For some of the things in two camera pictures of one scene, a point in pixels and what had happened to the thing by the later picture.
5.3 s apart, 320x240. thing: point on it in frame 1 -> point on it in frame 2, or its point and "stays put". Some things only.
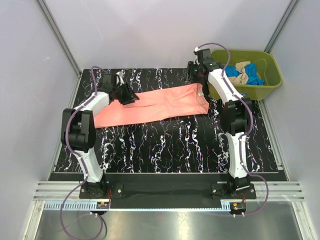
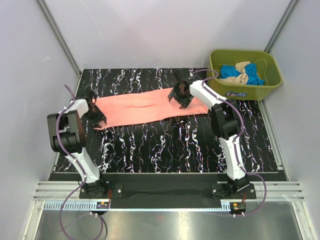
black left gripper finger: [126, 88] -> [97, 127]
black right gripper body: [198, 78] -> [181, 98]
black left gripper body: [121, 95] -> [94, 115]
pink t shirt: [187, 101] stays put
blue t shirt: [250, 68] stays put
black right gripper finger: [191, 72] -> [171, 94]
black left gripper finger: [134, 97] -> [103, 122]
